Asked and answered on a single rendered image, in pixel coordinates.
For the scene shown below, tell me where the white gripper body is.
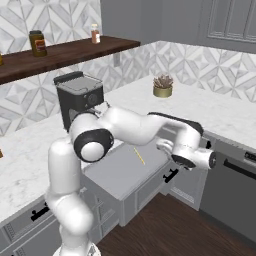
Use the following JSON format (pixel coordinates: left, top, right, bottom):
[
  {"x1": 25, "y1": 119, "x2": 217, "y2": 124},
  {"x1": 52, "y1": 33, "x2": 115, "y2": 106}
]
[{"x1": 155, "y1": 138, "x2": 175, "y2": 157}]

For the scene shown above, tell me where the yellow straw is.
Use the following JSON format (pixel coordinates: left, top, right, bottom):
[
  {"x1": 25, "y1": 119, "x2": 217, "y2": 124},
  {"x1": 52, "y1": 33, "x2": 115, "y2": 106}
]
[{"x1": 133, "y1": 147, "x2": 147, "y2": 166}]

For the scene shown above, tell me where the grey open drawer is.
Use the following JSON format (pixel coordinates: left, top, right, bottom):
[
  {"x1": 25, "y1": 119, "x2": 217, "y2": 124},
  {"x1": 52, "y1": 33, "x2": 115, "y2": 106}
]
[{"x1": 81, "y1": 132, "x2": 182, "y2": 228}]

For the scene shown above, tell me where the grey closed drawer front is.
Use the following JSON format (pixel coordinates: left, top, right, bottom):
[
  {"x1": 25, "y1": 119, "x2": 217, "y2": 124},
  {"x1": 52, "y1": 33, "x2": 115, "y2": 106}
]
[{"x1": 0, "y1": 195, "x2": 58, "y2": 248}]

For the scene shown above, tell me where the grey corner cupboard door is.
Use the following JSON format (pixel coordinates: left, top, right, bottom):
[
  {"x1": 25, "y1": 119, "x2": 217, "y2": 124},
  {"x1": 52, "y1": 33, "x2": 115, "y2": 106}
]
[{"x1": 169, "y1": 133, "x2": 215, "y2": 212}]

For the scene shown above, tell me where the succulent in gold pot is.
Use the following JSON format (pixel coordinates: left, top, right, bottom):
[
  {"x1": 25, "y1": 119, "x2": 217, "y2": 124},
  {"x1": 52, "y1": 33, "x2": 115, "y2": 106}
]
[{"x1": 152, "y1": 74, "x2": 175, "y2": 99}]

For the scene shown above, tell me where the grey dishwasher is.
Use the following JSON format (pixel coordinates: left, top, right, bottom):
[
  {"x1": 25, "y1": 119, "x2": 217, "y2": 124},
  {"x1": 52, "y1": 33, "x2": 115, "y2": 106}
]
[{"x1": 199, "y1": 139, "x2": 256, "y2": 245}]

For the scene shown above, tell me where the black coffee machine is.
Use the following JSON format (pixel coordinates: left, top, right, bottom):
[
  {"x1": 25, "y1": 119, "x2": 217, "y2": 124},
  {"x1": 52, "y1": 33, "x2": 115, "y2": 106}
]
[{"x1": 53, "y1": 70, "x2": 108, "y2": 133}]

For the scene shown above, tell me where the small bottle with orange label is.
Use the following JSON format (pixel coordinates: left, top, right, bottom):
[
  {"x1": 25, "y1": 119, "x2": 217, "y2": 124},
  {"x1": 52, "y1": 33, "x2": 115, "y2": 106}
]
[{"x1": 90, "y1": 23, "x2": 102, "y2": 45}]

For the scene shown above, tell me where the grey upper cupboard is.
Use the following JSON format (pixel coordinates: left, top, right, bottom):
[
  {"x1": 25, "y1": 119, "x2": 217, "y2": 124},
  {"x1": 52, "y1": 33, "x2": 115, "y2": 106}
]
[{"x1": 195, "y1": 0, "x2": 256, "y2": 55}]

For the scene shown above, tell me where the grey lower cupboard door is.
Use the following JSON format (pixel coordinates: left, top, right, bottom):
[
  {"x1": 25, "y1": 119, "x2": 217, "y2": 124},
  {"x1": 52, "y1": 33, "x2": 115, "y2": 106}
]
[{"x1": 0, "y1": 216, "x2": 64, "y2": 256}]

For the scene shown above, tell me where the brown jar with orange label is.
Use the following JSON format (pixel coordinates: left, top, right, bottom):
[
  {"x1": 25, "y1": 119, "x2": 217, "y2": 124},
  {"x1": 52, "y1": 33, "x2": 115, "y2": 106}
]
[{"x1": 28, "y1": 29, "x2": 48, "y2": 58}]

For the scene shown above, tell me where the black dishwasher handle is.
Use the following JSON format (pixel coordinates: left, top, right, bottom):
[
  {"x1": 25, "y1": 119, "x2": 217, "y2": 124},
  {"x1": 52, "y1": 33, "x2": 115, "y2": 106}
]
[{"x1": 223, "y1": 158, "x2": 256, "y2": 181}]

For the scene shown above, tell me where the grey wall socket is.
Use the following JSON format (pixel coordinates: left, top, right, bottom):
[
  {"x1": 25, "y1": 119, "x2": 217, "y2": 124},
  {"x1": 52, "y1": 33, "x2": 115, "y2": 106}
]
[{"x1": 112, "y1": 53, "x2": 122, "y2": 68}]

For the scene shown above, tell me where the dark wooden wall shelf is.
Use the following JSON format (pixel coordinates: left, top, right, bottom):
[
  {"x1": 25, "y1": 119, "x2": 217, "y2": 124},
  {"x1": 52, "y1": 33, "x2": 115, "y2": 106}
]
[{"x1": 0, "y1": 35, "x2": 141, "y2": 85}]

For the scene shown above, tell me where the black closed drawer handle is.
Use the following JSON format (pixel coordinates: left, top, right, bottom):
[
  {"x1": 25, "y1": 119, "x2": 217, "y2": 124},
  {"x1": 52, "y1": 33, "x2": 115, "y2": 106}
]
[{"x1": 30, "y1": 205, "x2": 52, "y2": 222}]

